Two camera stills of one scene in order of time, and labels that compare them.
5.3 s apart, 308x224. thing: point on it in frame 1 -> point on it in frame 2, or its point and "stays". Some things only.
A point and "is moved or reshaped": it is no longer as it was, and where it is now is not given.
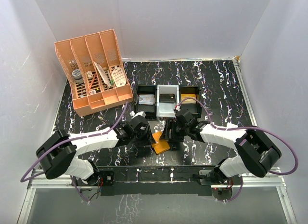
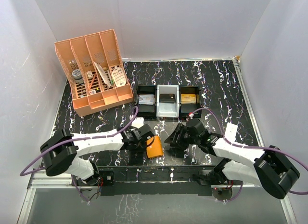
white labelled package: x=119 y=76 stays
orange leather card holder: x=160 y=146 is moved or reshaped
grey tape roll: x=76 y=74 stays
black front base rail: x=152 y=180 stays
